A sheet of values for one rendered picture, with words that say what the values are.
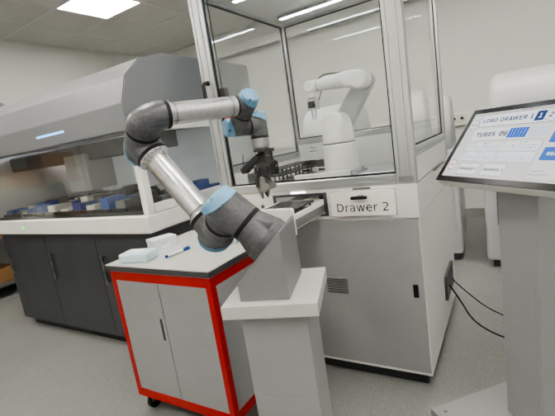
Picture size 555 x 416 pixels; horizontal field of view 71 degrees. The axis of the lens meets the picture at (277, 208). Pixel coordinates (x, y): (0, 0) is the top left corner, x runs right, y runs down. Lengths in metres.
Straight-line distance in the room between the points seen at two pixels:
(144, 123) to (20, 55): 4.66
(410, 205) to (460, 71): 3.27
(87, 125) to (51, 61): 3.71
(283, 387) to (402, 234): 0.83
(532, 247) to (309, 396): 0.86
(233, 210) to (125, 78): 1.27
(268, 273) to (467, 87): 4.00
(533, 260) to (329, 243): 0.83
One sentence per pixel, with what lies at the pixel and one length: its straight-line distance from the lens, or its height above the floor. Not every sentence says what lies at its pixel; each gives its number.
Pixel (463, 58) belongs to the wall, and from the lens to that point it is 4.84.
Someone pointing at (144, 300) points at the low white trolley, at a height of 0.60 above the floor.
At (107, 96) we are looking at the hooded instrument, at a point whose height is 1.55.
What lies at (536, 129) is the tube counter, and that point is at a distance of 1.45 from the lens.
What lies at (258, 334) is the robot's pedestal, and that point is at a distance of 1.20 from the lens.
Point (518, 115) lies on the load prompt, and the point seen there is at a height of 1.16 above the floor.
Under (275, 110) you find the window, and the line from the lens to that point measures 1.90.
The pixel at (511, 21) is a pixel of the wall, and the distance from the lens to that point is 4.85.
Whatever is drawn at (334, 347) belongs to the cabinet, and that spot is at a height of 0.13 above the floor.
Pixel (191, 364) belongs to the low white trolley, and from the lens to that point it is 1.80.
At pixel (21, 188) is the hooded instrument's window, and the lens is 3.21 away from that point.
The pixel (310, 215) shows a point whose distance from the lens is 1.69.
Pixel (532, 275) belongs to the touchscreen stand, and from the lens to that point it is 1.54.
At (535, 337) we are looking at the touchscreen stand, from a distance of 1.63.
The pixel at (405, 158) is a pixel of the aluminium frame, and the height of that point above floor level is 1.05.
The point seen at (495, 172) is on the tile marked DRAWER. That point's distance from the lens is 1.43.
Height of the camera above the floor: 1.21
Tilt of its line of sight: 10 degrees down
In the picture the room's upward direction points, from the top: 9 degrees counter-clockwise
